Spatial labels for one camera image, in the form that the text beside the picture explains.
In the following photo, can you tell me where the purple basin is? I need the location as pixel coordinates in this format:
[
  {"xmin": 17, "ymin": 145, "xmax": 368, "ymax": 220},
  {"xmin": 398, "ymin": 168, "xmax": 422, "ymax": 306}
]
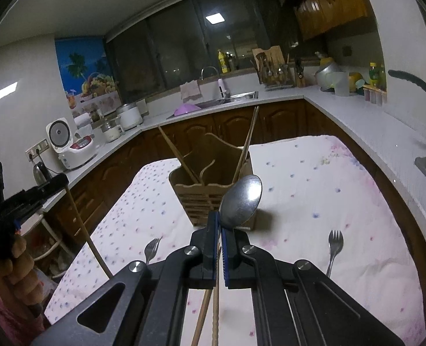
[{"xmin": 173, "ymin": 103, "xmax": 201, "ymax": 116}]

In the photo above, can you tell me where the steel mixing bowl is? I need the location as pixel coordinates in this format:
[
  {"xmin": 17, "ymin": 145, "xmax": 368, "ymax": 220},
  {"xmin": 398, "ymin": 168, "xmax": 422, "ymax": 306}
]
[{"xmin": 314, "ymin": 61, "xmax": 341, "ymax": 91}]

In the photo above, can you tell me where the steel spoon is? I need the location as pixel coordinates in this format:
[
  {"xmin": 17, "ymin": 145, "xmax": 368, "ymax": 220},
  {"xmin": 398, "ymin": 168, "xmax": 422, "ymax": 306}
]
[{"xmin": 218, "ymin": 174, "xmax": 262, "ymax": 229}]

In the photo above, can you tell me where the steel spork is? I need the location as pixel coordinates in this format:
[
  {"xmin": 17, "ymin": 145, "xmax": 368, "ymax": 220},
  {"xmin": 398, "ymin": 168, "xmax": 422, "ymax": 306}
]
[
  {"xmin": 144, "ymin": 238, "xmax": 161, "ymax": 265},
  {"xmin": 326, "ymin": 230, "xmax": 344, "ymax": 277}
]

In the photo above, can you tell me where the person's left hand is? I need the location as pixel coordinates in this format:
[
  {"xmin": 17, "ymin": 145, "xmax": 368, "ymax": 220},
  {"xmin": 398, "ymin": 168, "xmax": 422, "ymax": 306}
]
[{"xmin": 0, "ymin": 234, "xmax": 42, "ymax": 320}]

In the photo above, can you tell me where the white round cooker pot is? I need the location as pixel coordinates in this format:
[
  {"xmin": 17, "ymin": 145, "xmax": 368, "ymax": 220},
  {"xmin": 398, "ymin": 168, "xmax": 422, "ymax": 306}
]
[{"xmin": 116, "ymin": 102, "xmax": 143, "ymax": 131}]

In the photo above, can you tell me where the grey dish towel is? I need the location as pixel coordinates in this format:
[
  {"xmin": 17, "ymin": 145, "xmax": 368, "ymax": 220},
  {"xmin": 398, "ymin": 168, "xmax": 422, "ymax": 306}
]
[{"xmin": 179, "ymin": 80, "xmax": 201, "ymax": 101}]

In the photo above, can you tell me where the kitchen faucet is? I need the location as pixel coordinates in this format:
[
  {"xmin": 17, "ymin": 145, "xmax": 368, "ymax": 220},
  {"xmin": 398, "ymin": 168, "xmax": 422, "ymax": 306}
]
[{"xmin": 201, "ymin": 66, "xmax": 218, "ymax": 80}]

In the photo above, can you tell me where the dish rack with utensils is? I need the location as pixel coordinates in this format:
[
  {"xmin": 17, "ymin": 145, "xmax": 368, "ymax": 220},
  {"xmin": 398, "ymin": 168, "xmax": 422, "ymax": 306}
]
[{"xmin": 252, "ymin": 45, "xmax": 295, "ymax": 91}]

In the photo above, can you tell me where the yellow bottle on windowsill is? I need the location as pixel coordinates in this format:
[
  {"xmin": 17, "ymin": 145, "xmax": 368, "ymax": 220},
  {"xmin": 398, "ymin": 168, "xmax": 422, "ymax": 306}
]
[{"xmin": 218, "ymin": 49, "xmax": 229, "ymax": 74}]

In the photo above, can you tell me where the green soda bottle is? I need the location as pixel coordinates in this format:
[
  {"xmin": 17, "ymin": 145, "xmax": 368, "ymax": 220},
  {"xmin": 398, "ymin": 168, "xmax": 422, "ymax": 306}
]
[{"xmin": 369, "ymin": 62, "xmax": 380, "ymax": 88}]

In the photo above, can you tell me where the white rice cooker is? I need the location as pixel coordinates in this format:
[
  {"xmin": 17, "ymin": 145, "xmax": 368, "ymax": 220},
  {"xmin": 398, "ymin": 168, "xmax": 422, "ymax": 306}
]
[{"xmin": 46, "ymin": 117, "xmax": 97, "ymax": 170}]

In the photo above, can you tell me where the black wok with handle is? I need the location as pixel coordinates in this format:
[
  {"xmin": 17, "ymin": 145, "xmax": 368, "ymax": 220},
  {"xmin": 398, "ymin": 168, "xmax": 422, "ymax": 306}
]
[{"xmin": 388, "ymin": 69, "xmax": 426, "ymax": 93}]

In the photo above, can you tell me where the steel spork right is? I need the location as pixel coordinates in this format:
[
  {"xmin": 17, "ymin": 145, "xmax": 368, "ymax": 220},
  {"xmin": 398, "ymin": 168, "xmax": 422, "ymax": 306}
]
[{"xmin": 326, "ymin": 230, "xmax": 344, "ymax": 277}]

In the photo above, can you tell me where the small white steel pot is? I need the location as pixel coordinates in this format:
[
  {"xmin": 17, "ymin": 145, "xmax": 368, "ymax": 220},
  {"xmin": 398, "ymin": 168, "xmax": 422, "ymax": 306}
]
[{"xmin": 101, "ymin": 120, "xmax": 124, "ymax": 143}]

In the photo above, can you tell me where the steel spork left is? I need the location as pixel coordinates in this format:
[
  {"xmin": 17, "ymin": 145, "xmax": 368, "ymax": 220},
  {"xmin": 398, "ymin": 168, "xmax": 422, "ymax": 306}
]
[{"xmin": 144, "ymin": 238, "xmax": 161, "ymax": 265}]

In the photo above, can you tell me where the floral white tablecloth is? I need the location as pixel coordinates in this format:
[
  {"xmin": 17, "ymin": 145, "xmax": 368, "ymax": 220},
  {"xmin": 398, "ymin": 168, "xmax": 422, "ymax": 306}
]
[{"xmin": 44, "ymin": 134, "xmax": 426, "ymax": 346}]

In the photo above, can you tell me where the wooden utensil holder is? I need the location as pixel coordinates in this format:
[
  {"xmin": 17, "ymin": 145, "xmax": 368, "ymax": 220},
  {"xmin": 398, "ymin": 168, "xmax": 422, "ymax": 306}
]
[{"xmin": 168, "ymin": 133, "xmax": 253, "ymax": 227}]

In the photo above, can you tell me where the tropical fruit poster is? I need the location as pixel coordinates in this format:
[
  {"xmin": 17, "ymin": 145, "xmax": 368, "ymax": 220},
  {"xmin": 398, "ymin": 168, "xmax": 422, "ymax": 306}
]
[{"xmin": 55, "ymin": 37, "xmax": 122, "ymax": 117}]

